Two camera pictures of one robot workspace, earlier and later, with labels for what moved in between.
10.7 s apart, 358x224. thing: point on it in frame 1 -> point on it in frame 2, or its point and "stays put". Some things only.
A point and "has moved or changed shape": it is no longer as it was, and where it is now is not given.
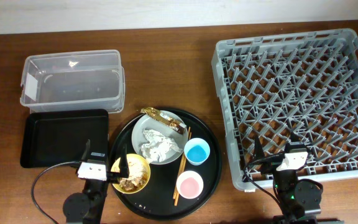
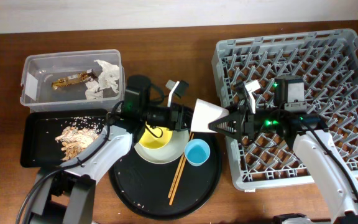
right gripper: x=258 y=152 -> x=239 y=120
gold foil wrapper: x=164 y=119 has moved or changed shape
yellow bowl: x=115 y=168 -> x=153 y=137
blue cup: x=196 y=151 stays put
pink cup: x=189 y=185 -> x=205 y=113
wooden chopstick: x=176 y=185 -> x=183 y=157
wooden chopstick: x=183 y=164 -> x=179 y=175
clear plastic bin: x=78 y=80 stays put
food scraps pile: x=137 y=175 -> x=81 y=132
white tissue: x=158 y=146 -> x=108 y=79
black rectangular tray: x=53 y=137 stays put
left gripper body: x=105 y=176 -> x=175 y=107
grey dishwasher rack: x=312 y=87 stays put
